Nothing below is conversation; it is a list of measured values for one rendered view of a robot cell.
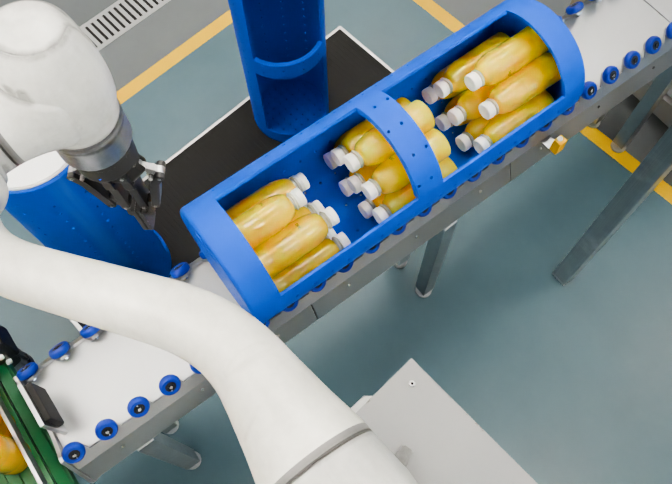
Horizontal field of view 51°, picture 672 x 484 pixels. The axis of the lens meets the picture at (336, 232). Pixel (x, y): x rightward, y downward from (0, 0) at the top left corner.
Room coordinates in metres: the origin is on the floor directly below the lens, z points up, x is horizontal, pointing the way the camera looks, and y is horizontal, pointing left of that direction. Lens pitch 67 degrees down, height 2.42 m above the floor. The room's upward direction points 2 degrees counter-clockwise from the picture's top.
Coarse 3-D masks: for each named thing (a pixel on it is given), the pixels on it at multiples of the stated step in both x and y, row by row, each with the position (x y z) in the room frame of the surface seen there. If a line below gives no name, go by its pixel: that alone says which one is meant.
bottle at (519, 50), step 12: (516, 36) 0.96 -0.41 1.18; (528, 36) 0.96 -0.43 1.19; (504, 48) 0.93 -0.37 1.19; (516, 48) 0.93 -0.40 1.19; (528, 48) 0.93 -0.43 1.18; (540, 48) 0.94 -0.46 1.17; (480, 60) 0.91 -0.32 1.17; (492, 60) 0.90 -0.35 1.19; (504, 60) 0.90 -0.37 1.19; (516, 60) 0.91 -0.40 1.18; (528, 60) 0.92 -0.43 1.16; (480, 72) 0.88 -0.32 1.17; (492, 72) 0.88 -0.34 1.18; (504, 72) 0.88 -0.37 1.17; (492, 84) 0.87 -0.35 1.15
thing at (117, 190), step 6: (108, 186) 0.42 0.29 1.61; (114, 186) 0.42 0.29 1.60; (120, 186) 0.43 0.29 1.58; (114, 192) 0.43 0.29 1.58; (120, 192) 0.43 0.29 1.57; (126, 192) 0.44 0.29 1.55; (120, 198) 0.43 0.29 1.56; (126, 198) 0.43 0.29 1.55; (120, 204) 0.43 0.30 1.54; (126, 204) 0.43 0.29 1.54
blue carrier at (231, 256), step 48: (528, 0) 1.03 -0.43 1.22; (432, 48) 0.94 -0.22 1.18; (576, 48) 0.91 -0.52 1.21; (384, 96) 0.80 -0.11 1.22; (576, 96) 0.85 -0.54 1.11; (288, 144) 0.71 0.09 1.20; (240, 192) 0.68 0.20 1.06; (336, 192) 0.71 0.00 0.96; (432, 192) 0.63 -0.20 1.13; (240, 240) 0.49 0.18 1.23; (240, 288) 0.41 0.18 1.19; (288, 288) 0.43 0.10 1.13
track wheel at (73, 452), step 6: (72, 444) 0.17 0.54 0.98; (78, 444) 0.17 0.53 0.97; (66, 450) 0.16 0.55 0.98; (72, 450) 0.16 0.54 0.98; (78, 450) 0.16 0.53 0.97; (84, 450) 0.16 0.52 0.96; (66, 456) 0.15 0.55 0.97; (72, 456) 0.15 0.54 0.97; (78, 456) 0.15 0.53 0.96; (66, 462) 0.14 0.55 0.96; (72, 462) 0.14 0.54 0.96
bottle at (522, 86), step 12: (540, 60) 0.93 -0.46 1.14; (552, 60) 0.92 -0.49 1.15; (516, 72) 0.90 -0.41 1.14; (528, 72) 0.90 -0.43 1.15; (540, 72) 0.90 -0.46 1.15; (552, 72) 0.90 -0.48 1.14; (504, 84) 0.87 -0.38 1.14; (516, 84) 0.87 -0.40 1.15; (528, 84) 0.87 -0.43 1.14; (540, 84) 0.87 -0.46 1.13; (552, 84) 0.89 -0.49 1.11; (492, 96) 0.85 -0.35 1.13; (504, 96) 0.84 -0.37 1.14; (516, 96) 0.84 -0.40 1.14; (528, 96) 0.85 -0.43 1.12; (504, 108) 0.82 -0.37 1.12; (516, 108) 0.83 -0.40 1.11
